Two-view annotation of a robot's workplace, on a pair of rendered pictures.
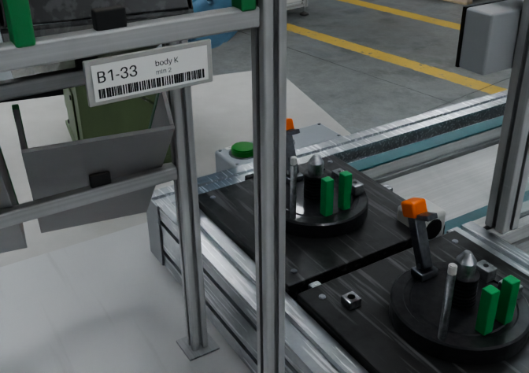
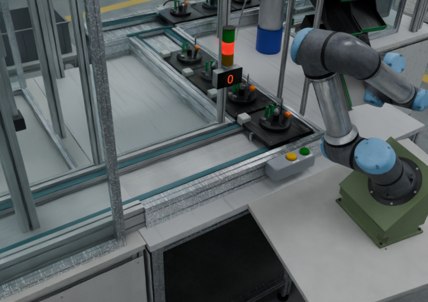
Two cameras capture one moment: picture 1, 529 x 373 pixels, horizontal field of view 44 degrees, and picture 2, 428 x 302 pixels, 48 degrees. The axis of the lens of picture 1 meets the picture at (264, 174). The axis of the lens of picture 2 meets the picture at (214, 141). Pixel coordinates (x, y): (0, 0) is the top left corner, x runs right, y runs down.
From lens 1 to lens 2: 2.64 m
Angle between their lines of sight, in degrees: 116
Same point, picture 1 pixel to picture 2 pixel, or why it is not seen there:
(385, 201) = (253, 125)
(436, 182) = (228, 156)
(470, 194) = (218, 150)
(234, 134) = (321, 220)
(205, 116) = (345, 239)
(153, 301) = not seen: hidden behind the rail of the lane
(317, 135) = (276, 161)
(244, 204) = (296, 125)
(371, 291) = (259, 102)
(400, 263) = (251, 108)
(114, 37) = not seen: hidden behind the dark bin
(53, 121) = not seen: outside the picture
